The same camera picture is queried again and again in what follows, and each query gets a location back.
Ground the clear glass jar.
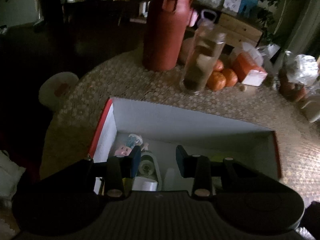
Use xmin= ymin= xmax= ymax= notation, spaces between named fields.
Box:
xmin=180 ymin=20 xmax=226 ymax=94

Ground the portrait photo frame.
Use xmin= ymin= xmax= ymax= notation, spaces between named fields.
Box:
xmin=223 ymin=0 xmax=241 ymax=13

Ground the purple kettlebell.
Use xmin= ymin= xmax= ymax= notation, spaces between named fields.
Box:
xmin=197 ymin=9 xmax=217 ymax=28

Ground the orange tissue pack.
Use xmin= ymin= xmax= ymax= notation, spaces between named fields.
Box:
xmin=229 ymin=42 xmax=267 ymax=87

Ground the green white bottle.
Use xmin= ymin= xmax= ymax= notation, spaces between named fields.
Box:
xmin=163 ymin=168 xmax=178 ymax=191

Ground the wooden tv cabinet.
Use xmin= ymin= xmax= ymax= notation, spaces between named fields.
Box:
xmin=190 ymin=2 xmax=265 ymax=48

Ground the orange fruit right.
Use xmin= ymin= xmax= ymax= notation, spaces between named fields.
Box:
xmin=221 ymin=68 xmax=238 ymax=87

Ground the orange fruit left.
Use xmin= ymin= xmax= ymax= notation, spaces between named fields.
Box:
xmin=207 ymin=71 xmax=226 ymax=91

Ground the orange fruit middle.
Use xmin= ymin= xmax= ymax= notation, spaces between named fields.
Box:
xmin=213 ymin=59 xmax=224 ymax=72

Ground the white plastic bag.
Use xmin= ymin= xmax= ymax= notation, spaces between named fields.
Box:
xmin=283 ymin=50 xmax=319 ymax=86

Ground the orange fruit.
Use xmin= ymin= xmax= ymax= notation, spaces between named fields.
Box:
xmin=221 ymin=68 xmax=238 ymax=87
xmin=207 ymin=71 xmax=226 ymax=91
xmin=213 ymin=59 xmax=224 ymax=72

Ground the tall red thermos bottle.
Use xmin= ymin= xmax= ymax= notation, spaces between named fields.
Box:
xmin=142 ymin=0 xmax=192 ymax=72

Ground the red white cardboard box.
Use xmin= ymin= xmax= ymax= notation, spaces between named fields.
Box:
xmin=89 ymin=98 xmax=282 ymax=191

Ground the pink small figurine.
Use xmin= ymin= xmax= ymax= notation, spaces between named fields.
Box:
xmin=114 ymin=134 xmax=143 ymax=156

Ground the white mug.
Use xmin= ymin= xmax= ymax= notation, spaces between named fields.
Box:
xmin=301 ymin=100 xmax=320 ymax=123

